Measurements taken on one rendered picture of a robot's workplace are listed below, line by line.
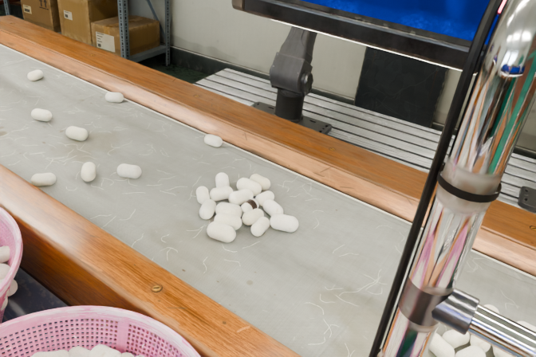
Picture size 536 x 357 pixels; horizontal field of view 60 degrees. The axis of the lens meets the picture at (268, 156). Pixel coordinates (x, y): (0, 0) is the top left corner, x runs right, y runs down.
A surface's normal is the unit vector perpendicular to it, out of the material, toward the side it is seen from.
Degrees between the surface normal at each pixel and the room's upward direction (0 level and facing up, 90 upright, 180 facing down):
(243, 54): 88
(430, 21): 58
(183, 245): 0
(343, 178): 45
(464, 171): 90
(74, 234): 0
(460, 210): 90
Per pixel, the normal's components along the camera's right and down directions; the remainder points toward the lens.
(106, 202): 0.10, -0.86
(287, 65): -0.37, -0.08
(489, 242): -0.32, -0.35
